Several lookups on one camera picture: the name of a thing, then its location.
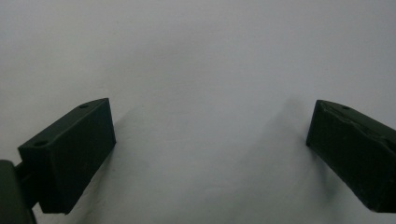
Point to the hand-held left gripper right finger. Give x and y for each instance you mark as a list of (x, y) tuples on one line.
[(355, 152)]

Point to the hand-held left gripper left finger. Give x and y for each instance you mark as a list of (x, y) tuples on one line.
[(68, 161)]

